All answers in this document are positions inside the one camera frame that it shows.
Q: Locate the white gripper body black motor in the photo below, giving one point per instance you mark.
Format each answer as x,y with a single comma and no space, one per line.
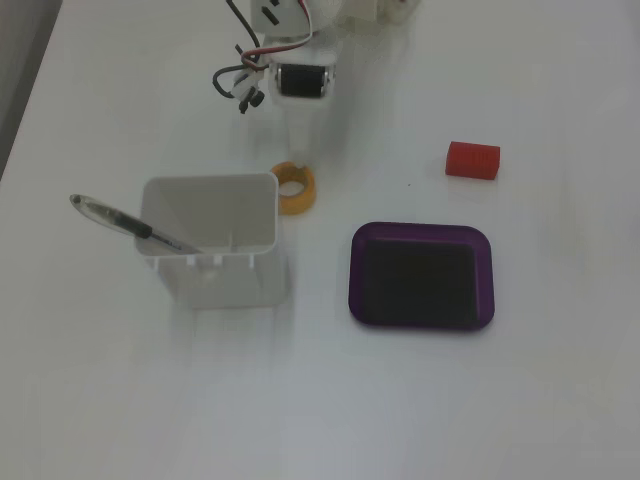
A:
300,83

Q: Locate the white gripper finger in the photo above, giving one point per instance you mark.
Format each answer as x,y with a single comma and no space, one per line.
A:
295,130
316,130

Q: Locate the yellow tape roll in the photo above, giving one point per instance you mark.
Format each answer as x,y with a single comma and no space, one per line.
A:
305,197

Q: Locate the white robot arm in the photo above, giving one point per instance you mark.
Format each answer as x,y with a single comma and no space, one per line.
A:
325,22

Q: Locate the white square box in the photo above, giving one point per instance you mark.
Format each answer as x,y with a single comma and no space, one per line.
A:
225,280

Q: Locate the red ribbed block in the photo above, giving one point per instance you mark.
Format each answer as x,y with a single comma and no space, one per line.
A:
472,161

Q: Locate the purple tray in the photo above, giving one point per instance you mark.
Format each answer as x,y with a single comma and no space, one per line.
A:
420,280

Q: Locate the clear ballpoint pen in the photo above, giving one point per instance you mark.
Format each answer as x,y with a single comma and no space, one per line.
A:
117,217

